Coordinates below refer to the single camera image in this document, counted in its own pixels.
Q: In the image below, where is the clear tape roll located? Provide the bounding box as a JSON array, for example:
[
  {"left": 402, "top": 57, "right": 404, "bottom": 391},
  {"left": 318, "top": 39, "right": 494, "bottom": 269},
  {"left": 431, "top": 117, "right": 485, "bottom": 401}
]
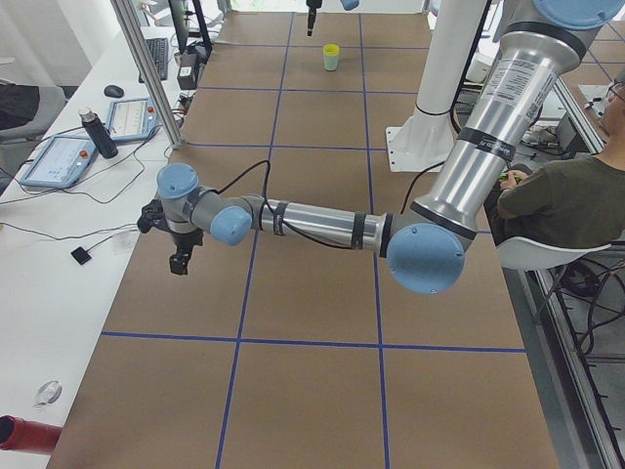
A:
[{"left": 33, "top": 380, "right": 63, "bottom": 407}]

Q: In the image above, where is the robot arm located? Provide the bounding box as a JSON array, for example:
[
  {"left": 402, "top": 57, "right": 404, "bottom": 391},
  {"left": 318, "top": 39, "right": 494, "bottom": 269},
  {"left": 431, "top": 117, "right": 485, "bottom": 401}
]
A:
[
  {"left": 306, "top": 0, "right": 359, "bottom": 37},
  {"left": 138, "top": 1, "right": 622, "bottom": 294}
]

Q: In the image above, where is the red cylinder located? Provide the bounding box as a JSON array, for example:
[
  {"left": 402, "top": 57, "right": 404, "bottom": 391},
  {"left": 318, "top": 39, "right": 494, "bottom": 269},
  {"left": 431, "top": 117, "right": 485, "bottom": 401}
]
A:
[{"left": 1, "top": 415, "right": 63, "bottom": 454}]

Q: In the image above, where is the small black square device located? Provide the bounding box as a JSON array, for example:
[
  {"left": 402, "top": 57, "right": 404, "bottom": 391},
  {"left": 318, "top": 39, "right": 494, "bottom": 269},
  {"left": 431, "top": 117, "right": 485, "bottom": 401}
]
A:
[{"left": 70, "top": 246, "right": 92, "bottom": 265}]

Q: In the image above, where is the seated person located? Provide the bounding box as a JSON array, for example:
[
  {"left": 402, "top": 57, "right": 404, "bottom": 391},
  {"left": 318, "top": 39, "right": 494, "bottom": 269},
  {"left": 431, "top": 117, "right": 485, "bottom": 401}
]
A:
[{"left": 484, "top": 75, "right": 624, "bottom": 248}]

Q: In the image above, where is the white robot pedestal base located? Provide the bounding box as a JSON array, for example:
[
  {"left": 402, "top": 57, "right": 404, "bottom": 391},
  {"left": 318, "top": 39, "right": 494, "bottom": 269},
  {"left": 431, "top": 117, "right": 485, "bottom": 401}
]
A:
[{"left": 387, "top": 1, "right": 463, "bottom": 172}]

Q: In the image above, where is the black power adapter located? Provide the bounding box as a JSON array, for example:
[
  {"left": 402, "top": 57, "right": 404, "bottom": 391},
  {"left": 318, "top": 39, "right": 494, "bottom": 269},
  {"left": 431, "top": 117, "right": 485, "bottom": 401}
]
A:
[{"left": 177, "top": 53, "right": 197, "bottom": 91}]

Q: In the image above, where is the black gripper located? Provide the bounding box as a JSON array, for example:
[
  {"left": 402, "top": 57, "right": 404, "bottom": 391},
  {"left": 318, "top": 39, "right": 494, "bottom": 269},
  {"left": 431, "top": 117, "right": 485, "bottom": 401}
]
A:
[
  {"left": 306, "top": 0, "right": 318, "bottom": 36},
  {"left": 169, "top": 229, "right": 203, "bottom": 276}
]

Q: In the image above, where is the teach pendant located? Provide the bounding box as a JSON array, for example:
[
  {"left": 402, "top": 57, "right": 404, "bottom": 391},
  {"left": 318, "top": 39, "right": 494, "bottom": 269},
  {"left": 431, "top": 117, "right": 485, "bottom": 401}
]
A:
[
  {"left": 106, "top": 98, "right": 158, "bottom": 143},
  {"left": 20, "top": 136, "right": 98, "bottom": 189}
]

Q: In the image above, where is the black water bottle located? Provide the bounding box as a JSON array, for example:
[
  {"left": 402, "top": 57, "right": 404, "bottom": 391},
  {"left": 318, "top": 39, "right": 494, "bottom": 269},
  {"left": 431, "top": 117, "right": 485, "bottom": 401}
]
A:
[{"left": 78, "top": 107, "right": 118, "bottom": 159}]

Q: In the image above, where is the black keyboard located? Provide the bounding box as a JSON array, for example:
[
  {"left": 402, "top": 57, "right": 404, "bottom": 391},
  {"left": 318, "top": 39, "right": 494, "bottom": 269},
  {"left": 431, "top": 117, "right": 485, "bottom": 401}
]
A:
[{"left": 145, "top": 38, "right": 169, "bottom": 81}]

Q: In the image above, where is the white chair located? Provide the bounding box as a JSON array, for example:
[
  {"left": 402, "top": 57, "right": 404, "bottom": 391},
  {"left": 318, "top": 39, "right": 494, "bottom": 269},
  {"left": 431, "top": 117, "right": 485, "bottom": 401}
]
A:
[{"left": 496, "top": 236, "right": 610, "bottom": 271}]

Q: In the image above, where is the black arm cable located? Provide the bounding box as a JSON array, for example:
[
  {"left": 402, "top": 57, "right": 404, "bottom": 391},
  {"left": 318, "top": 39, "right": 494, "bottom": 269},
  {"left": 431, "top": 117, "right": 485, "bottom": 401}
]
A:
[{"left": 214, "top": 158, "right": 440, "bottom": 251}]

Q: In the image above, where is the aluminium frame post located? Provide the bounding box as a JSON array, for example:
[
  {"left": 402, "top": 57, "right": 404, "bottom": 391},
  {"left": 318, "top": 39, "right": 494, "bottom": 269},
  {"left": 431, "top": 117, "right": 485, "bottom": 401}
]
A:
[{"left": 110, "top": 0, "right": 183, "bottom": 149}]

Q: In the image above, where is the far teach pendant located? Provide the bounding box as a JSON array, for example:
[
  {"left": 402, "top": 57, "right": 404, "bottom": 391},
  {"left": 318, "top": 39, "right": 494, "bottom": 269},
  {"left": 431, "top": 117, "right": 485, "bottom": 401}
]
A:
[{"left": 106, "top": 98, "right": 158, "bottom": 143}]

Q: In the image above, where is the black computer mouse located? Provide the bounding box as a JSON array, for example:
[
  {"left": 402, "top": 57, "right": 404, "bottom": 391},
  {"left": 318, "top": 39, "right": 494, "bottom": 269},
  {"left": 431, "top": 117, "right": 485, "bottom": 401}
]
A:
[{"left": 104, "top": 85, "right": 125, "bottom": 99}]

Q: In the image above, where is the near teach pendant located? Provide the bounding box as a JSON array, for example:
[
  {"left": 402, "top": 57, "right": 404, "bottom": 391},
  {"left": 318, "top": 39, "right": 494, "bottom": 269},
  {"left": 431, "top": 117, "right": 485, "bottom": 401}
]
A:
[{"left": 20, "top": 136, "right": 98, "bottom": 189}]

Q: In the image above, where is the green cup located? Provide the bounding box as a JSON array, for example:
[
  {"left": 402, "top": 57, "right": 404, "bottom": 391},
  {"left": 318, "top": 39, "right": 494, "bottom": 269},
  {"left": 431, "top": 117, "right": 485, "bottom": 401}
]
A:
[{"left": 323, "top": 55, "right": 339, "bottom": 71}]

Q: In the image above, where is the yellow cup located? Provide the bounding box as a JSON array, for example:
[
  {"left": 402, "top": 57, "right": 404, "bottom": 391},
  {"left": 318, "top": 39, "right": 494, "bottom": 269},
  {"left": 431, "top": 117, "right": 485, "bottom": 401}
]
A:
[{"left": 322, "top": 43, "right": 340, "bottom": 57}]

